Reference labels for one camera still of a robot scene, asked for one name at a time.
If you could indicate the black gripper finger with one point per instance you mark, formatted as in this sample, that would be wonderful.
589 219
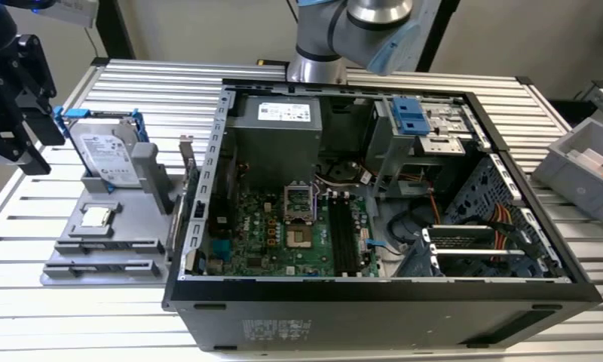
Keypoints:
35 75
5 120

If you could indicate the RAM stick with black chips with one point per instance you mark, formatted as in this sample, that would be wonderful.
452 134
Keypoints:
100 268
108 247

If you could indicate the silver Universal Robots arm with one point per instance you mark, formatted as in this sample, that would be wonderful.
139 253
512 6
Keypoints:
321 37

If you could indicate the black RAM slot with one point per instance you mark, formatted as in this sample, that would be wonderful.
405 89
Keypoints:
345 234
338 234
333 234

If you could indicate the hard disk in blue carrier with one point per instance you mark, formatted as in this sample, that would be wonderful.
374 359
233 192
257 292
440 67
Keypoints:
103 158

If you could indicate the silver CPU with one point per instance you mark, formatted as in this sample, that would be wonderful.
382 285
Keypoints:
97 216

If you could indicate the grey parts rack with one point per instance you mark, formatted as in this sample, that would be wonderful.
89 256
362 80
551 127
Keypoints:
136 226

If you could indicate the yellow black table stopper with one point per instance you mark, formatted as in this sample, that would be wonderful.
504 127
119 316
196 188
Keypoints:
262 62

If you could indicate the grey power supply unit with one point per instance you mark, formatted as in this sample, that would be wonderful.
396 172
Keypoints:
272 158

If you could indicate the blue expansion slot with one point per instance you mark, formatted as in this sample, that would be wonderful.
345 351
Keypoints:
222 249

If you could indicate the CPU socket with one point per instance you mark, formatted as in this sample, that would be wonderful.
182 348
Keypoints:
300 237

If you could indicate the round black speaker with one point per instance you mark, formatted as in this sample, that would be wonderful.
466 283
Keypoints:
342 173

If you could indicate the green motherboard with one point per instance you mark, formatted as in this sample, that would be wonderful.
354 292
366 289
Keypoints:
306 260

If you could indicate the blue plastic drive latch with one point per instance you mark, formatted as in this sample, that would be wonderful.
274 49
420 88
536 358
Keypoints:
408 117

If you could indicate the black open PC case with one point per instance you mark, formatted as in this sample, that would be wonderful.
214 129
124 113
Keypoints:
332 324

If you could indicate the disk bay with perforated tray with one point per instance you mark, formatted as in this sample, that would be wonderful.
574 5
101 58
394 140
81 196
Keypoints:
474 252

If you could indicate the grey plastic bin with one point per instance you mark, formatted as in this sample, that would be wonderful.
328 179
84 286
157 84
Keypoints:
573 196

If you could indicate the white block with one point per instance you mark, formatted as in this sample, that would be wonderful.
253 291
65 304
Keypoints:
590 158

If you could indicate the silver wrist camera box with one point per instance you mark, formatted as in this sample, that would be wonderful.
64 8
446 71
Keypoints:
72 13

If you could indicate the black metal frame post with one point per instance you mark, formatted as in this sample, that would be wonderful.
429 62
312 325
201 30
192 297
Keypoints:
442 37
120 45

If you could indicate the graphics card with metal bracket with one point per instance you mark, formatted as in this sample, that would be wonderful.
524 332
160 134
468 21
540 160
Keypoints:
185 151

